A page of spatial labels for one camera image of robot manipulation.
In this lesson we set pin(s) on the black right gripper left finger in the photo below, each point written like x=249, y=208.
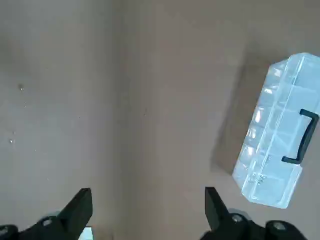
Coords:
x=75, y=212

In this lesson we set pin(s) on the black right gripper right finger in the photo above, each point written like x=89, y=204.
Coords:
x=217, y=212

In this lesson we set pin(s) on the clear plastic compartment box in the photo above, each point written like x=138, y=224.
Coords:
x=270, y=150

